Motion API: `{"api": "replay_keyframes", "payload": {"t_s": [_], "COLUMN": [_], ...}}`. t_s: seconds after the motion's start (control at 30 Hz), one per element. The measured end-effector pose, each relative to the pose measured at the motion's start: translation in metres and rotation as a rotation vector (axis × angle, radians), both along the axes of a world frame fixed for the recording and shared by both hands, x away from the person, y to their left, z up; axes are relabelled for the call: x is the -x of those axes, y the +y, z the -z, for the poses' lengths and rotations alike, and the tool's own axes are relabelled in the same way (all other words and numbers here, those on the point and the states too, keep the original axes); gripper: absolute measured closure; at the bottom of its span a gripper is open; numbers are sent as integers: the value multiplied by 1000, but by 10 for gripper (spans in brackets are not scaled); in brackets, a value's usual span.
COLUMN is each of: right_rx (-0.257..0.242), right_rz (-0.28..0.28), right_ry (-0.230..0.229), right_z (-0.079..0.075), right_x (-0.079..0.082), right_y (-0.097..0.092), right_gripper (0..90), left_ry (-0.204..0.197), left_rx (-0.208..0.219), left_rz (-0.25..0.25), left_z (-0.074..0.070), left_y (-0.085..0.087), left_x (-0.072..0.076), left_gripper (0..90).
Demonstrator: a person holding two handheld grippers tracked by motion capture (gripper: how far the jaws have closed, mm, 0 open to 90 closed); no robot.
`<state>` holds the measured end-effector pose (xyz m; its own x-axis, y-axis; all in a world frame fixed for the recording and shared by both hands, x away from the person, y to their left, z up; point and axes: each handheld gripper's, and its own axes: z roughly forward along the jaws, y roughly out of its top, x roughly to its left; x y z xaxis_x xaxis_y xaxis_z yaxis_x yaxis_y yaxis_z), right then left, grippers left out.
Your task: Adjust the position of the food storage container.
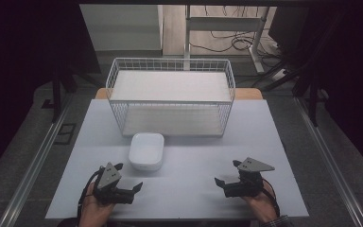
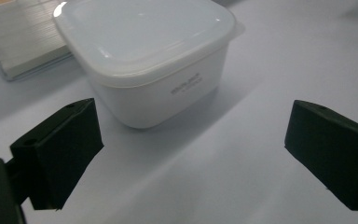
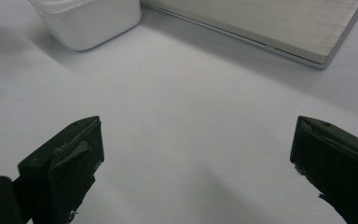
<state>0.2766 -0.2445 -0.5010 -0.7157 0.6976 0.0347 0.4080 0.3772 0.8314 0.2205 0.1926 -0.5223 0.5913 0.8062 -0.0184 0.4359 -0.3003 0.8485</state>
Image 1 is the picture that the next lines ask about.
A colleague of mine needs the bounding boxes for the black metal stand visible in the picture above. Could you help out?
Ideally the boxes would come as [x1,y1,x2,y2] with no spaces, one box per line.
[251,12,344,128]
[42,61,104,125]

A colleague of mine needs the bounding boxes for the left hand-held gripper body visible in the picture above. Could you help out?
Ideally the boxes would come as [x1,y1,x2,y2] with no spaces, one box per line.
[93,161,136,206]

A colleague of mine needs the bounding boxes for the person's left hand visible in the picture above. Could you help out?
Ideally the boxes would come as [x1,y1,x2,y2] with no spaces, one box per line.
[78,182,116,227]

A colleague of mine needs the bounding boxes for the black floor cables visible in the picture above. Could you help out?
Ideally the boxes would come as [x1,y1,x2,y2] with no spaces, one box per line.
[188,5,280,55]

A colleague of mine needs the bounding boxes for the black floor bracket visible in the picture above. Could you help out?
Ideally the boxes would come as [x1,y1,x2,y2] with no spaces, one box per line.
[53,122,78,147]

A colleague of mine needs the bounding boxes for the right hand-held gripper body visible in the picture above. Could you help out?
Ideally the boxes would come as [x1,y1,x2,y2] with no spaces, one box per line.
[223,156,276,199]

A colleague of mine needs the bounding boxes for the white wire basket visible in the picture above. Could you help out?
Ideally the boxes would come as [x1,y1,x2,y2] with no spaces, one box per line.
[105,57,236,138]

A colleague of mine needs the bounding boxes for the white desk frame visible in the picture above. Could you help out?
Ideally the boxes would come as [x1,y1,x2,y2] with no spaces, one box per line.
[183,4,271,75]

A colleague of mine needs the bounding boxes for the dark curtain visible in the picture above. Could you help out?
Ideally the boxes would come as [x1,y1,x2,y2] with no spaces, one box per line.
[267,5,363,183]
[0,0,102,185]

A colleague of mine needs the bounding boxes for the white power strip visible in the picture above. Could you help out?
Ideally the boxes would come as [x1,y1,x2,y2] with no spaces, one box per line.
[269,67,288,82]

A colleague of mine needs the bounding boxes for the person's right hand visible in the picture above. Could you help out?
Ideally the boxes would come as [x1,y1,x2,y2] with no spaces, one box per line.
[240,181,280,223]

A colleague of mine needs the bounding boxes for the white lidded box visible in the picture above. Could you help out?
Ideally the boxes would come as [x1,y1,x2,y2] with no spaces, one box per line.
[128,131,165,172]

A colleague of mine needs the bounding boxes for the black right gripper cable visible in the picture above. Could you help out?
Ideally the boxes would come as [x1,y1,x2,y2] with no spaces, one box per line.
[262,178,282,219]

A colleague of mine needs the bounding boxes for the dark sleeve cuff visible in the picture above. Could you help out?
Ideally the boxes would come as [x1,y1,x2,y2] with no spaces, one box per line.
[259,215,296,227]

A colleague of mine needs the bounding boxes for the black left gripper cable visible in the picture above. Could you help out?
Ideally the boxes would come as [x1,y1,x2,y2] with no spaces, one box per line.
[76,166,106,227]

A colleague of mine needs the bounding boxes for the pale table mat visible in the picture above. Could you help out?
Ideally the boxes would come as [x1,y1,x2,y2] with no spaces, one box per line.
[45,98,310,220]

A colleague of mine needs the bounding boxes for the aluminium rail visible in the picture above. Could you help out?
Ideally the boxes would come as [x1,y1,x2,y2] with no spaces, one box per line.
[0,94,74,227]
[293,96,363,227]

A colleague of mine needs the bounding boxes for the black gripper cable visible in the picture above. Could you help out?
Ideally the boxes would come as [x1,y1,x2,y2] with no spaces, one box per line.
[262,178,282,219]
[76,166,106,227]

